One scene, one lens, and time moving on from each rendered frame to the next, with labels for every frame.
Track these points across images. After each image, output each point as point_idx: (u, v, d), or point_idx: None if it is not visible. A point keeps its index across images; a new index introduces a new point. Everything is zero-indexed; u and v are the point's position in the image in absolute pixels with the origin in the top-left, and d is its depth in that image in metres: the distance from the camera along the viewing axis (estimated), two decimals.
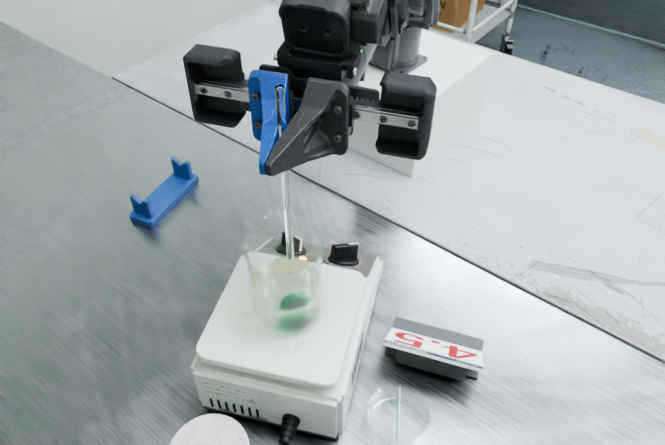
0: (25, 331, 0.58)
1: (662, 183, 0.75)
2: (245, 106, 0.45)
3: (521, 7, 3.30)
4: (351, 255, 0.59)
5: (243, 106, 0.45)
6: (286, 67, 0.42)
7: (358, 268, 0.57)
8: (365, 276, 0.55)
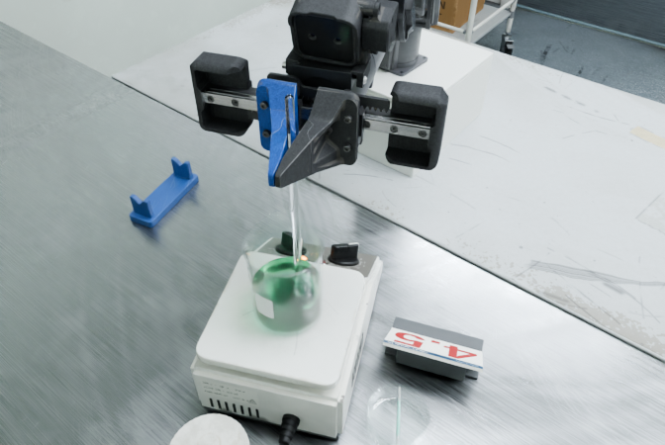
0: (25, 331, 0.58)
1: (662, 183, 0.75)
2: (253, 115, 0.44)
3: (521, 7, 3.30)
4: (351, 255, 0.59)
5: (251, 115, 0.44)
6: (295, 76, 0.41)
7: (358, 268, 0.57)
8: (365, 276, 0.55)
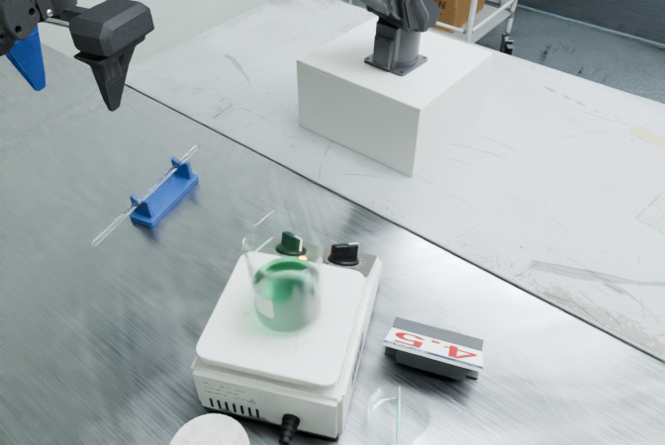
0: (25, 331, 0.58)
1: (662, 183, 0.75)
2: None
3: (521, 7, 3.30)
4: (351, 255, 0.59)
5: None
6: None
7: (358, 268, 0.57)
8: (365, 276, 0.55)
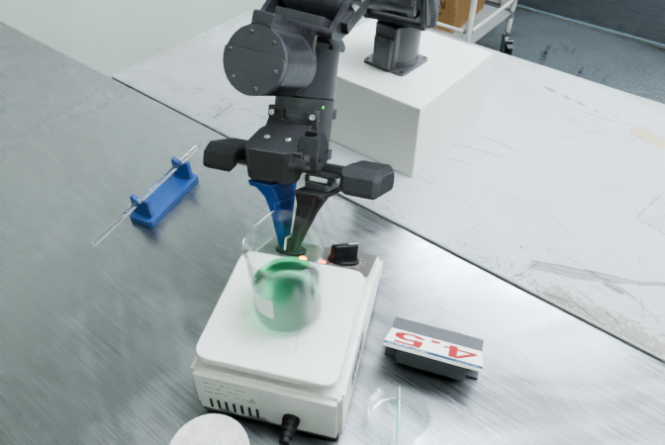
0: (25, 331, 0.58)
1: (662, 183, 0.75)
2: None
3: (521, 7, 3.30)
4: (351, 255, 0.59)
5: None
6: None
7: (358, 268, 0.57)
8: (365, 276, 0.55)
